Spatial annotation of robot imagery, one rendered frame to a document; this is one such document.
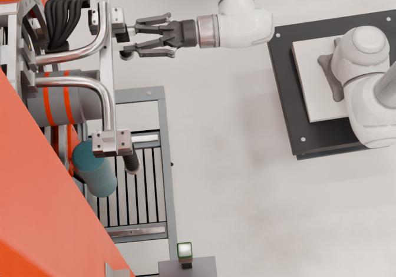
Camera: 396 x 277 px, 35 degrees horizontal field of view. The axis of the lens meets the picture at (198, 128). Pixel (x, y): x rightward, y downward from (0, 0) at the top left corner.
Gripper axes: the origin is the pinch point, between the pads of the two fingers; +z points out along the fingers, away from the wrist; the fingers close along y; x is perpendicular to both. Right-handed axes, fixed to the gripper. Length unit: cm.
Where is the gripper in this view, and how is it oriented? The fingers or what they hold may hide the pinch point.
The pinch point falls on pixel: (122, 39)
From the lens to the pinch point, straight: 172.4
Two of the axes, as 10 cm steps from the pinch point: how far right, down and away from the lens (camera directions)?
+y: -1.0, -9.2, 3.8
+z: -10.0, 1.0, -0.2
